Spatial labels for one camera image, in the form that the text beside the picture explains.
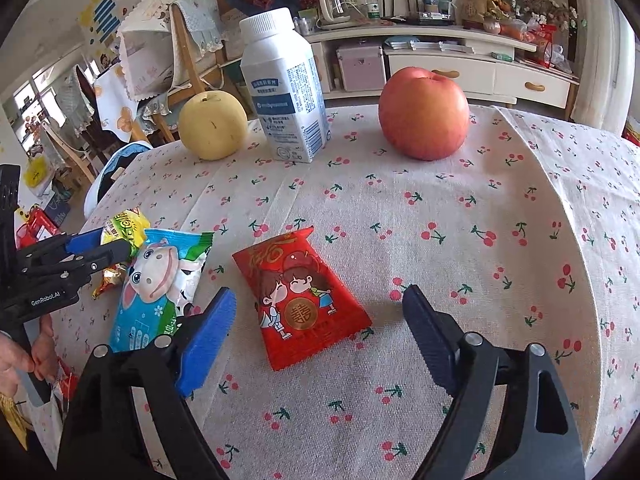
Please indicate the white cardboard box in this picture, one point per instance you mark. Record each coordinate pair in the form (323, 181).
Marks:
(234, 35)

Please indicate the pink storage case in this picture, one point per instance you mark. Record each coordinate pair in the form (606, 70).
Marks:
(360, 67)

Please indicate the pack of small bottles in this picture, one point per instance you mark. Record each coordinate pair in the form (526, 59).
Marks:
(306, 25)

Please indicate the blue white bag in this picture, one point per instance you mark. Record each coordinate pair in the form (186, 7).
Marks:
(112, 175)

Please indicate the golden fabric ornament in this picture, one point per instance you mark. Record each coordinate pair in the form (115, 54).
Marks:
(475, 5)

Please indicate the glass electric kettle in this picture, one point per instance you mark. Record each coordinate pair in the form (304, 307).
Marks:
(334, 10)

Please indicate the yellow plastic bag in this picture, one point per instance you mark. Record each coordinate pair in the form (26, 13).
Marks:
(36, 176)

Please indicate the gold candy wrapper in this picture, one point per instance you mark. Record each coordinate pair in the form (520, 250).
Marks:
(110, 282)

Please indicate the colourful wall decals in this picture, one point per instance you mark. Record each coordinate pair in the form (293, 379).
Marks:
(105, 10)

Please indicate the blue cartoon cow packet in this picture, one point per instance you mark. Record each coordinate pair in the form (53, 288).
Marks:
(150, 285)

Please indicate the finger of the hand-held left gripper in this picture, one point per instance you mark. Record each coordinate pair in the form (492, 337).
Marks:
(107, 257)
(85, 241)

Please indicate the yellow pear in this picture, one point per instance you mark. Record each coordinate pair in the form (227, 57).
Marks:
(212, 127)

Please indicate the cream chair cover cloth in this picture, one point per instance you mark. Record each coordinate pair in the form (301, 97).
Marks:
(145, 45)

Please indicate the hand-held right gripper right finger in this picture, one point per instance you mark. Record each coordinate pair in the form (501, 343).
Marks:
(430, 340)

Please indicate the green capped water bottle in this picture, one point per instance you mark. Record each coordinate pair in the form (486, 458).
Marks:
(370, 5)

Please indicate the white curtain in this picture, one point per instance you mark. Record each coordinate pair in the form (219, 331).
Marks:
(600, 50)

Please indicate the cherry print tablecloth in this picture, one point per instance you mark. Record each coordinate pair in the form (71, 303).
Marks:
(450, 260)

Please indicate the person's left hand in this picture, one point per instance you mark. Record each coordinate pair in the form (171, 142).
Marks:
(45, 355)

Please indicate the red gift bag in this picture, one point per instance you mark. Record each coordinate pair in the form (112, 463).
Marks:
(37, 227)

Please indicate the yellow green snack packet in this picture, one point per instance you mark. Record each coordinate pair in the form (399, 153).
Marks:
(125, 227)

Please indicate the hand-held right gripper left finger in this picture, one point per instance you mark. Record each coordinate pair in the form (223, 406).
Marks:
(207, 345)

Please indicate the red apple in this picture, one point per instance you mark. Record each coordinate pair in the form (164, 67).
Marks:
(425, 115)

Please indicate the orange print dining tablecloth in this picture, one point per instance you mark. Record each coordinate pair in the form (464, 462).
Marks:
(117, 105)

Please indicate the light blue lace cloth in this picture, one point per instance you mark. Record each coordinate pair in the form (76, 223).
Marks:
(197, 22)

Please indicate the white milk bottle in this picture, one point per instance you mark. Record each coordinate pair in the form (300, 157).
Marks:
(285, 90)

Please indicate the red cartoon snack packet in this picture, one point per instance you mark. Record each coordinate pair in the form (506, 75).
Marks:
(300, 300)

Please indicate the wooden chair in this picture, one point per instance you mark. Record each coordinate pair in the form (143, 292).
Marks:
(192, 72)

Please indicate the cream television cabinet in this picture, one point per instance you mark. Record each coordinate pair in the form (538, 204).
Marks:
(525, 85)

